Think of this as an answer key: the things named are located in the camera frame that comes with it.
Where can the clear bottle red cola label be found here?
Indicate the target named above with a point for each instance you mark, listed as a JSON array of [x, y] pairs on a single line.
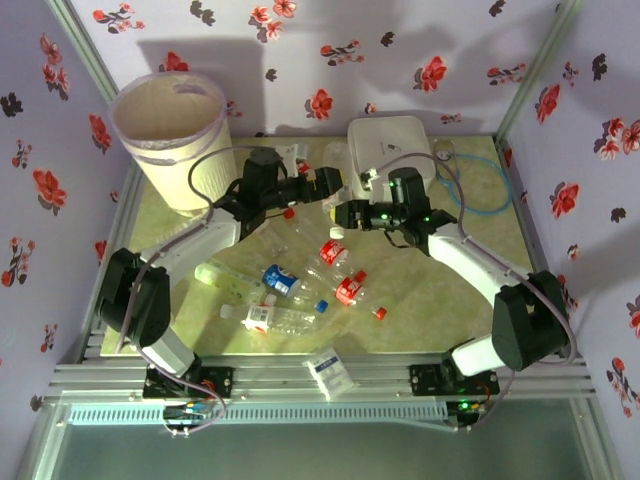
[[332, 252], [350, 291]]

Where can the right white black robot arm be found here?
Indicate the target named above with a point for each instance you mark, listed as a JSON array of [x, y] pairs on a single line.
[[465, 255]]

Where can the white ribbed waste bin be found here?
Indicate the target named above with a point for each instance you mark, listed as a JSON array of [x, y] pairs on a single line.
[[165, 187]]

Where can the clear bin liner bag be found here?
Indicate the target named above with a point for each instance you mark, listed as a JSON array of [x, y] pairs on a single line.
[[165, 110]]

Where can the white plastic box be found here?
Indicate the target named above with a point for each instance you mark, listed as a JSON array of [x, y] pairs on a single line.
[[390, 135]]

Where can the clear bottle blue label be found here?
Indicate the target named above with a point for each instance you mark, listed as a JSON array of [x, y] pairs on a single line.
[[280, 280]]

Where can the blue tube stethoscope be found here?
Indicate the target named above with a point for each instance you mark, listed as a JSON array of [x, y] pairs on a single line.
[[443, 154]]

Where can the clear bottle green label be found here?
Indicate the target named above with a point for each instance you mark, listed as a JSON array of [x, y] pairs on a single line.
[[225, 280]]

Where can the white blue-print packet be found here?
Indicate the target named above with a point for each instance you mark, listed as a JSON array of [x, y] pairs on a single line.
[[330, 372]]

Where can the aluminium frame rail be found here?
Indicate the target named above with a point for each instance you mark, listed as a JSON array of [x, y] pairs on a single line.
[[275, 375]]

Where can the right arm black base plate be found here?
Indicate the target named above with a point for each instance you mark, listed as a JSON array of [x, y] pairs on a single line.
[[425, 377]]

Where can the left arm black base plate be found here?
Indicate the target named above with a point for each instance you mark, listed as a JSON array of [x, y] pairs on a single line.
[[220, 380]]

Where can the aluminium frame post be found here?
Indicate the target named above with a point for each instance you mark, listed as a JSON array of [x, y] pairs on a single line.
[[536, 70], [86, 50]]

